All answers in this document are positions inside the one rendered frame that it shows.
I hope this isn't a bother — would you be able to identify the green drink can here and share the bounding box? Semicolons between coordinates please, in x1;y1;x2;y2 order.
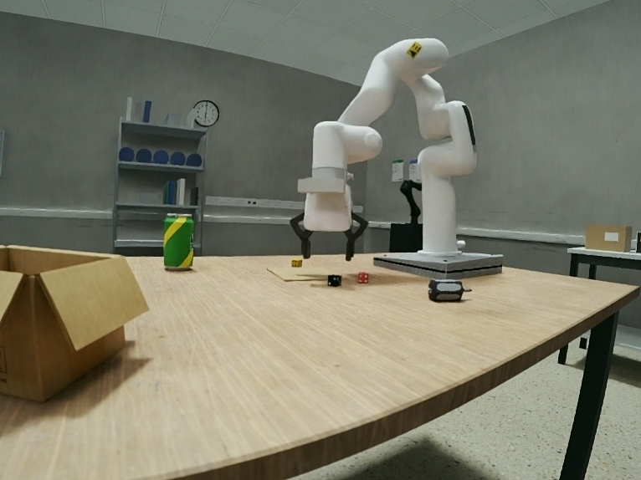
164;214;194;271

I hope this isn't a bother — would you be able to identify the brown cardboard box with flaps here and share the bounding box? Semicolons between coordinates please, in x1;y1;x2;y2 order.
0;245;150;402

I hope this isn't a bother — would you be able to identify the beige square mat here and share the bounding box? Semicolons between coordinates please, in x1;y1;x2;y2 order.
267;268;340;282

